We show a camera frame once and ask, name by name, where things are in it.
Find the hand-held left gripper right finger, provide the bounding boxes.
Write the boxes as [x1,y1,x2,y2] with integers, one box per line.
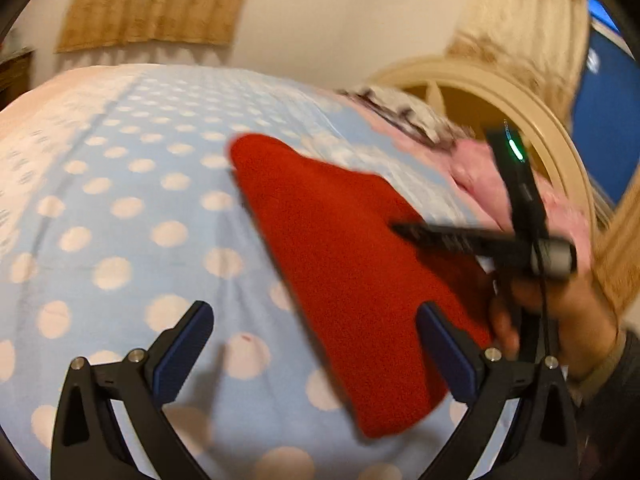
[416,301,581,480]

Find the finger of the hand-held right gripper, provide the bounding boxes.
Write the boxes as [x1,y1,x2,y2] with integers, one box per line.
[390,222,532,264]

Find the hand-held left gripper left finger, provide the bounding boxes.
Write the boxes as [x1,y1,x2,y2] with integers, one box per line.
[50,300,216,480]

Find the red knit sweater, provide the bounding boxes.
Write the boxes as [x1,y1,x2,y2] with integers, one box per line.
[229,133,501,440]

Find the person's right forearm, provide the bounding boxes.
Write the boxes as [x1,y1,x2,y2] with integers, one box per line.
[565,330,640,480]

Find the person's right hand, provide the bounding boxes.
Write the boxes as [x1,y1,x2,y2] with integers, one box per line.
[487,276,621,381]

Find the pink pillow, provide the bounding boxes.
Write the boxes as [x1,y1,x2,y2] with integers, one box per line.
[447,137,596,261]

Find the blue board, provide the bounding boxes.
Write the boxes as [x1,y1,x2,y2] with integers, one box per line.
[570,0,640,206]

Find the pink and blue dotted blanket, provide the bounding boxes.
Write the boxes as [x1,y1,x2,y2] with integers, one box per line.
[0,63,526,480]

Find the white patterned pillow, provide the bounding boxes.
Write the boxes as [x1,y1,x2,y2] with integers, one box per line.
[340,86,476,153]

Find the cream wooden headboard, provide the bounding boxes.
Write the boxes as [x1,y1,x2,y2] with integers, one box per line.
[365,55,601,226]

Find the beige patterned curtain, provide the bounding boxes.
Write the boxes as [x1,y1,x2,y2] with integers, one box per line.
[445,0,592,121]
[55,0,263,53]

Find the dark wooden desk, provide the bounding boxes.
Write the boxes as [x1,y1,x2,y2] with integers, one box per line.
[0,47,36,111]

